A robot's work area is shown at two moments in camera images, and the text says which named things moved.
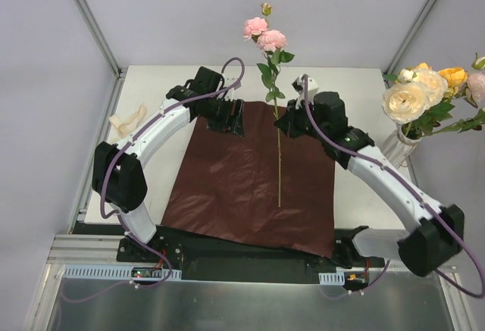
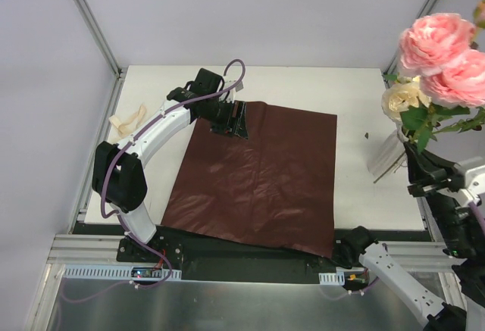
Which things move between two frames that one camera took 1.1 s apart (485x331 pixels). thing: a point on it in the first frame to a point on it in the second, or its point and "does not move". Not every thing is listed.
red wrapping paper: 229,183 does not move
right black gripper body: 292,121 to 430,179
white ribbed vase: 397,147 does not move
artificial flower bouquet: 271,42 to 441,84
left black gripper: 230,115 does not move
